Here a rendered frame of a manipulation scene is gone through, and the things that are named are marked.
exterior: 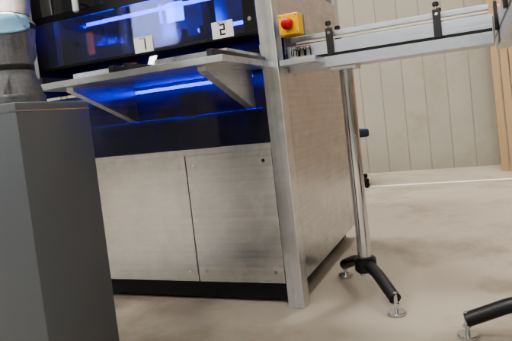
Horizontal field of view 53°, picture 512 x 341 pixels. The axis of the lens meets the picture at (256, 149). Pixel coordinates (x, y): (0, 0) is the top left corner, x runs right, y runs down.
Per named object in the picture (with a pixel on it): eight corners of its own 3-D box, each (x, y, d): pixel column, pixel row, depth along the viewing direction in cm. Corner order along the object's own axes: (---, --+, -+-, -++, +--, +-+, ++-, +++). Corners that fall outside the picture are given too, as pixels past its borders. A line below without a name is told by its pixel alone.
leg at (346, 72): (356, 269, 196) (336, 68, 191) (380, 269, 193) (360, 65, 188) (351, 277, 188) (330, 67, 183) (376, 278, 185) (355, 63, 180)
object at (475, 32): (287, 72, 186) (282, 29, 185) (300, 74, 200) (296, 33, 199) (495, 42, 159) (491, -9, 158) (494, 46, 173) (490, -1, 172)
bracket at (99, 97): (132, 122, 203) (128, 89, 202) (139, 121, 202) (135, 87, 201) (71, 127, 172) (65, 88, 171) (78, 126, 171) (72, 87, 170)
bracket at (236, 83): (248, 108, 184) (244, 71, 183) (255, 106, 182) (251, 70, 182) (202, 111, 152) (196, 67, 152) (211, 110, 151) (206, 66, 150)
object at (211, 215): (63, 239, 356) (46, 113, 351) (360, 236, 275) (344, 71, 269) (-79, 291, 264) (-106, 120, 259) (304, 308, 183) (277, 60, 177)
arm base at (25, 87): (14, 103, 119) (8, 60, 118) (-34, 110, 124) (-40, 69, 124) (60, 103, 133) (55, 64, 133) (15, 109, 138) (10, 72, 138)
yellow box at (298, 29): (286, 38, 182) (284, 17, 182) (305, 35, 179) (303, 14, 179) (279, 36, 175) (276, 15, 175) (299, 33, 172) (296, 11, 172)
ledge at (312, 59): (292, 68, 190) (292, 62, 190) (326, 62, 185) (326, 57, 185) (279, 66, 177) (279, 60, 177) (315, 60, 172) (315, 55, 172)
